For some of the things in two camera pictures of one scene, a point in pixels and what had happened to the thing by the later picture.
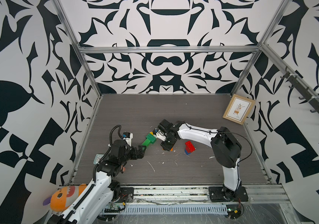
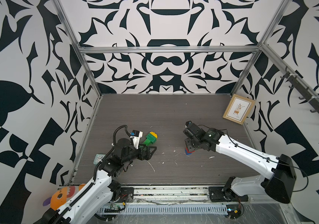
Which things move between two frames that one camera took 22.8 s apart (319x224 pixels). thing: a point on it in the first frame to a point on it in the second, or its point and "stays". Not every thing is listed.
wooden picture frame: x=239 y=108 stays
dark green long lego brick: x=147 y=142 to x=151 y=138
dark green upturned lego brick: x=152 y=138 stays
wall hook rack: x=316 y=101 stays
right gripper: x=164 y=146 to x=189 y=147
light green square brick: x=146 y=143 stays
